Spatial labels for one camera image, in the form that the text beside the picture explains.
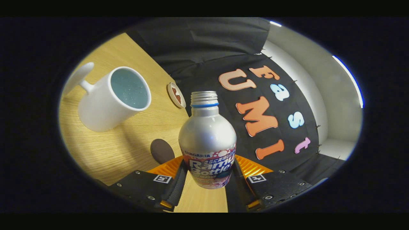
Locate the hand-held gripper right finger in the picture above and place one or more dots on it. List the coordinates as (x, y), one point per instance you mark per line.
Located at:
(241, 188)

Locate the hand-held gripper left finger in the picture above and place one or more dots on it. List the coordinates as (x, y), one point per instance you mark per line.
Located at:
(177, 188)

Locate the dark brown round coaster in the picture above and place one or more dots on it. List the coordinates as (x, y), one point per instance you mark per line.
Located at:
(162, 151)

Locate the silver bottle with printed label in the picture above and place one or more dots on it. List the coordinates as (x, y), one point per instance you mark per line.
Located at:
(207, 134)

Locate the wooden table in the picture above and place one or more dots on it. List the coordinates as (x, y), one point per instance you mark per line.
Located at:
(105, 153)

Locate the brown food piece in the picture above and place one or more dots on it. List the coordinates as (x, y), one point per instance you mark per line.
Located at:
(174, 91)
(179, 99)

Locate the white oval plate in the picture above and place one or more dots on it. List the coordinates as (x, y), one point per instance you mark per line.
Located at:
(170, 95)

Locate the ceiling light panel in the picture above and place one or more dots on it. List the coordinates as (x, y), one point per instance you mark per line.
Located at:
(275, 23)

